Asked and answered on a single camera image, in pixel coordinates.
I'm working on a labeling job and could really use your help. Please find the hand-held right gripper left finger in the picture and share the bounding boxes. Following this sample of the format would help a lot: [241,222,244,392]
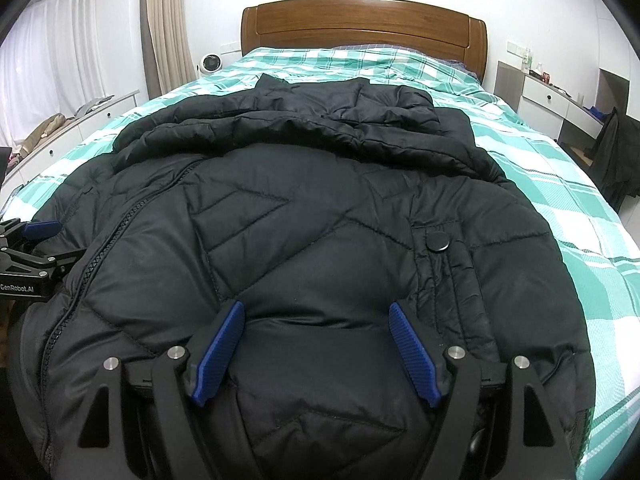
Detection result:
[75,300,247,480]

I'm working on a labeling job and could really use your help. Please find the bed with green plaid cover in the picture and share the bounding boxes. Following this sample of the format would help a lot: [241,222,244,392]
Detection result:
[0,46,640,480]

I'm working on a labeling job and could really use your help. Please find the wooden headboard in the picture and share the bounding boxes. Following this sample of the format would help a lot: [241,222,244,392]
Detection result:
[240,0,489,84]

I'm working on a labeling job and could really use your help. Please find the sheer white curtain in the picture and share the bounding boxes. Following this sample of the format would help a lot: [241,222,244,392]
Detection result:
[0,0,149,147]

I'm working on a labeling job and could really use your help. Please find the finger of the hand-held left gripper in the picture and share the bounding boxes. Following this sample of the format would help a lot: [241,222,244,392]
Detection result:
[0,217,62,252]
[19,246,90,282]

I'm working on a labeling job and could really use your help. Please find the grey plaid pillow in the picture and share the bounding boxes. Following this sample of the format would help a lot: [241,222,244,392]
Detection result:
[330,42,482,80]

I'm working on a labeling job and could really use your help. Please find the dark coat on chair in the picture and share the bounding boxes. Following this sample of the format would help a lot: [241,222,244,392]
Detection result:
[584,106,640,202]

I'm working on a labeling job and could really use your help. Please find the beige cloth bundle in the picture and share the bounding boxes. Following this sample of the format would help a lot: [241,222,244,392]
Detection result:
[22,113,77,154]

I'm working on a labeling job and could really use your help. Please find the white wardrobe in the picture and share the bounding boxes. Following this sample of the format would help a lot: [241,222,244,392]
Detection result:
[595,25,640,127]

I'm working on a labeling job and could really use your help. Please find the small white fan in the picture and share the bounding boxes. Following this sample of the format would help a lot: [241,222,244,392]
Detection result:
[198,53,225,76]

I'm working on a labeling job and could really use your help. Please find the white desk with drawer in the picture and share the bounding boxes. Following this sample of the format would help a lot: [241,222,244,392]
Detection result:
[493,60,609,147]

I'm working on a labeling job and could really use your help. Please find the grey folded cloth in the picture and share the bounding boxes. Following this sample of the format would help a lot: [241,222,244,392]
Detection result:
[74,96,114,117]

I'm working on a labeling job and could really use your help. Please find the beige curtain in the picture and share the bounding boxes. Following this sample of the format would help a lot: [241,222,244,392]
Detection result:
[139,0,196,99]

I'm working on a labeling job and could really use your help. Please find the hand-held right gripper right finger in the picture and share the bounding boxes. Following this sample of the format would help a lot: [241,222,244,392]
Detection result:
[388,301,569,480]

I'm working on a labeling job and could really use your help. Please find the white window drawer cabinet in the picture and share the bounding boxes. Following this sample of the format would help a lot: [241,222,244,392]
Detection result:
[2,88,141,192]

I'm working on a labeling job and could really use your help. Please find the black puffer jacket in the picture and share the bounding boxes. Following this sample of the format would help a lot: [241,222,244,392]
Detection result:
[7,72,597,480]

